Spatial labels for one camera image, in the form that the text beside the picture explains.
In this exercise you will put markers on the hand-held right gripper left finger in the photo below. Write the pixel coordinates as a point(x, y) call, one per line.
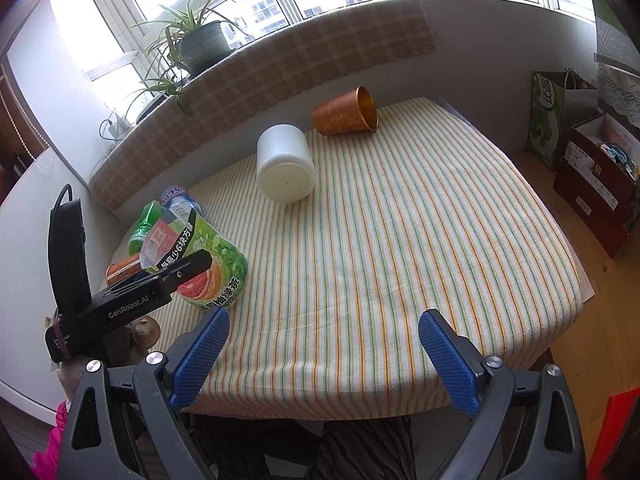
point(200, 355)

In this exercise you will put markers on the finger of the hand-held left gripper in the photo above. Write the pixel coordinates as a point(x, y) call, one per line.
point(187, 267)

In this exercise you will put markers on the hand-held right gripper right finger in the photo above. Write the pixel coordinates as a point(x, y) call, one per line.
point(445, 360)

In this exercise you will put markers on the white cup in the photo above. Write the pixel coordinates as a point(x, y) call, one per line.
point(285, 160)

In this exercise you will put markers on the orange metal cup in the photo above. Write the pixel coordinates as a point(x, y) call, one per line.
point(340, 115)

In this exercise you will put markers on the green juice bottle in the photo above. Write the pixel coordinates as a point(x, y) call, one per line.
point(220, 265)

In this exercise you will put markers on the orange can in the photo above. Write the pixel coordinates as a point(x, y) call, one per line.
point(122, 270)

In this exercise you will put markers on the brown kiwi fruit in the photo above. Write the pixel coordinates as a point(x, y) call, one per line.
point(146, 332)

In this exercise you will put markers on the clear bottle with blue cap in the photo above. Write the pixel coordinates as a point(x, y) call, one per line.
point(180, 202)

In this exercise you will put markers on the dark striped cloth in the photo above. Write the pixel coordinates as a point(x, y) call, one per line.
point(360, 450)

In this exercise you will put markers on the striped tablecloth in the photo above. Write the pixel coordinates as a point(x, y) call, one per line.
point(375, 235)

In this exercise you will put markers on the small potted spider plant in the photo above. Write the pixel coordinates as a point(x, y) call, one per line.
point(162, 89)

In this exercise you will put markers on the pink cloth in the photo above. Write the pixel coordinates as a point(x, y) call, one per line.
point(50, 455)

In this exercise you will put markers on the plaid windowsill cloth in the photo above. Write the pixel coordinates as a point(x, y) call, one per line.
point(280, 80)

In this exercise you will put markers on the large potted spider plant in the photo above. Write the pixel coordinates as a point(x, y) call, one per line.
point(202, 45)

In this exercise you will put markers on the dark red cardboard box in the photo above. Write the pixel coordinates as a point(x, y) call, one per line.
point(585, 185)

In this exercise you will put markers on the green paper bag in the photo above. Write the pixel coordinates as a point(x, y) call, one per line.
point(545, 120)

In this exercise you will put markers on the white lace cloth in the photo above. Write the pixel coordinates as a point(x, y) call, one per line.
point(620, 90)

